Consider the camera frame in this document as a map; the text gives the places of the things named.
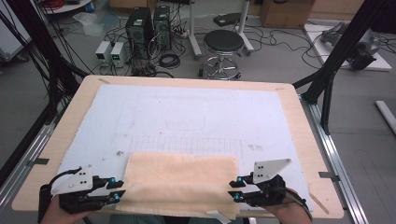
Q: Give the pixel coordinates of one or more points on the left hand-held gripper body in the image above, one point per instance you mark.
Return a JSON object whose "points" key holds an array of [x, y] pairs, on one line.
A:
{"points": [[79, 199]]}

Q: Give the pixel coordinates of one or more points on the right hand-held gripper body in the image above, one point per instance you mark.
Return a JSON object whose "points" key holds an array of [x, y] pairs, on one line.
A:
{"points": [[267, 191]]}

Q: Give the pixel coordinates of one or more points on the cream terry towel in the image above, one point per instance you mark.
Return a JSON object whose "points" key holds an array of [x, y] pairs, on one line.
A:
{"points": [[180, 183]]}

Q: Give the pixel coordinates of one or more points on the person's left hand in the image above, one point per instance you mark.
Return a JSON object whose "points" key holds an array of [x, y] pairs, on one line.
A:
{"points": [[56, 216]]}

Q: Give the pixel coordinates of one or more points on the thin wooden strip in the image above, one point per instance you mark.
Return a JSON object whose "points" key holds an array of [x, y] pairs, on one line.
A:
{"points": [[319, 203]]}

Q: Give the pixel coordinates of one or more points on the black table clamp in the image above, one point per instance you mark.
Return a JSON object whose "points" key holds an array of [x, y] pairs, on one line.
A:
{"points": [[328, 175], [39, 161]]}

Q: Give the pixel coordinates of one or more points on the white grid mat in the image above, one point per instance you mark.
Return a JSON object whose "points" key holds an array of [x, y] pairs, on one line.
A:
{"points": [[186, 109]]}

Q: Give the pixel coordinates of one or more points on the white power supply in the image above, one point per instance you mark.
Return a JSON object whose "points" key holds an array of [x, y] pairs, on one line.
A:
{"points": [[119, 53], [102, 51]]}

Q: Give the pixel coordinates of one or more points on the white tube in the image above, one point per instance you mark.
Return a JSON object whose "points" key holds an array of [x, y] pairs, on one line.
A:
{"points": [[386, 113]]}

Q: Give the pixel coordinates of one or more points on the black round stool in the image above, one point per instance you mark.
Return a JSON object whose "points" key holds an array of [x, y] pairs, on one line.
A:
{"points": [[223, 40]]}

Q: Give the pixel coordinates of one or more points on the white desk leg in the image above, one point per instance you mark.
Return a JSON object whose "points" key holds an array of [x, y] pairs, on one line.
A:
{"points": [[193, 31], [244, 28]]}

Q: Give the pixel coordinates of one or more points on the large black computer tower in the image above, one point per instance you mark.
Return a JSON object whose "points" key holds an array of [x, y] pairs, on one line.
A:
{"points": [[138, 31]]}

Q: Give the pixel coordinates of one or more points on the clear plastic bag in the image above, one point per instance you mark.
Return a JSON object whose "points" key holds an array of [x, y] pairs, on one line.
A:
{"points": [[93, 23]]}

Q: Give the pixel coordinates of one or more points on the slim black computer tower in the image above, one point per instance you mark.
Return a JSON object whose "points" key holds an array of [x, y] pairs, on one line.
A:
{"points": [[162, 28]]}

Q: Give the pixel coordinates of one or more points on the black flat device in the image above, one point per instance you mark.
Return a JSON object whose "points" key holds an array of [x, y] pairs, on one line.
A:
{"points": [[227, 19]]}

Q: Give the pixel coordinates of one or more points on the white platform board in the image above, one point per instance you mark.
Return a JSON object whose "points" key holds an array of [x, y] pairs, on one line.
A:
{"points": [[381, 63]]}

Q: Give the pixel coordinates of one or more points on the cardboard box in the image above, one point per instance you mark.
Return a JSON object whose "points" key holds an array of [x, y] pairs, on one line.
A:
{"points": [[286, 12]]}

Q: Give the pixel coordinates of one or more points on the white panel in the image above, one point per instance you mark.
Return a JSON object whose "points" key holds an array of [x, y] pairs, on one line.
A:
{"points": [[9, 37]]}

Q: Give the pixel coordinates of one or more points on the round white table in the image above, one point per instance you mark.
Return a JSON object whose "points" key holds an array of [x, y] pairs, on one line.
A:
{"points": [[71, 6]]}

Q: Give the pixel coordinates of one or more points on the aluminium rail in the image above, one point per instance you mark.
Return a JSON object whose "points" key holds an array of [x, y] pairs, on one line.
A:
{"points": [[330, 149], [34, 146]]}

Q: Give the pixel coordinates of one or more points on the black metal frame post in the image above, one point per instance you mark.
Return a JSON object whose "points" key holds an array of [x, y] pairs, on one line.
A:
{"points": [[342, 46]]}

